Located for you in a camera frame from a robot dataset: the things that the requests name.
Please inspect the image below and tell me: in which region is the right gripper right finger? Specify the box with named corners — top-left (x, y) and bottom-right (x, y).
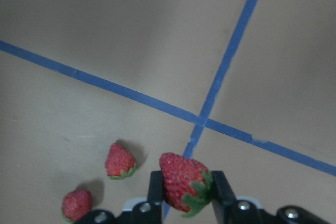
top-left (212, 171), bottom-right (275, 223)

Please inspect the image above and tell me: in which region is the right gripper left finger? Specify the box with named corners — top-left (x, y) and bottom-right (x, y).
top-left (122, 170), bottom-right (164, 224)

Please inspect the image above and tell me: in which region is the red strawberry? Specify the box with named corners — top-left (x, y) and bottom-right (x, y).
top-left (159, 153), bottom-right (214, 218)
top-left (61, 189), bottom-right (93, 223)
top-left (104, 142), bottom-right (137, 179)

